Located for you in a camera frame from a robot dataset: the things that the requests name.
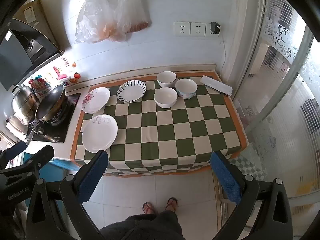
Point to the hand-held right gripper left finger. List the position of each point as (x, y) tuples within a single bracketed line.
[(93, 172)]

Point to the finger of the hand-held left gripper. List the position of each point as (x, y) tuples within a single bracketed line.
[(16, 150), (40, 158)]

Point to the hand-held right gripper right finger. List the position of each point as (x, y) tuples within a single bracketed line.
[(225, 177)]

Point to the plain white embossed plate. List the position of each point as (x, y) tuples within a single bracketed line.
[(100, 133)]

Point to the white plate with pink flowers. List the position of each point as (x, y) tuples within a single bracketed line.
[(98, 97)]

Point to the white plate with black stripes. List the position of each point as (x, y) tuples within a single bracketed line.
[(131, 91)]

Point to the white bowl with floral print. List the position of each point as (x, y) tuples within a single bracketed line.
[(186, 87)]

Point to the white bowl with dark rim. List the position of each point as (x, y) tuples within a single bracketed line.
[(166, 80), (165, 97)]

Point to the grey metal cookware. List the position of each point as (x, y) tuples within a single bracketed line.
[(15, 127)]

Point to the blue cabinet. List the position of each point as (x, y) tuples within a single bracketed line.
[(60, 170)]

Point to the black glass gas stove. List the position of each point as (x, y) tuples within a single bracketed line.
[(63, 127)]

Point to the stainless steel pot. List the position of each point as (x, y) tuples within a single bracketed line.
[(23, 100)]

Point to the dark metal wok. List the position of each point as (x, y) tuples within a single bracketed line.
[(50, 102)]

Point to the person's right foot in sandal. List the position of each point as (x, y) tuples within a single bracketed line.
[(171, 204)]

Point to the person's foot in sandal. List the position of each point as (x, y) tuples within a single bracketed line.
[(148, 208), (171, 204)]

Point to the person's left foot in sandal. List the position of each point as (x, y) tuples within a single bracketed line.
[(148, 208)]

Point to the green white checkered tablecloth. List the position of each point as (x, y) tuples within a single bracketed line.
[(175, 130)]

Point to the colourful toy decoration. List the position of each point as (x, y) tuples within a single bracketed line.
[(37, 83)]

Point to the person's dark clothing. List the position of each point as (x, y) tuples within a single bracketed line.
[(145, 227)]

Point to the red persimmon ornament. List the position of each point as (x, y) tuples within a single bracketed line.
[(77, 75)]

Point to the black range hood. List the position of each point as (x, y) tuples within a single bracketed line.
[(15, 55)]

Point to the brown cardboard box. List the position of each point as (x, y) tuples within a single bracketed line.
[(47, 22)]

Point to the black power adapter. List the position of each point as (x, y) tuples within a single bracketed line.
[(215, 28)]

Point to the clear plastic bag, orange contents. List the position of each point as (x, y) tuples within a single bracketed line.
[(95, 17)]

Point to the white wall socket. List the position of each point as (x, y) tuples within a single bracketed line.
[(198, 29), (181, 29)]

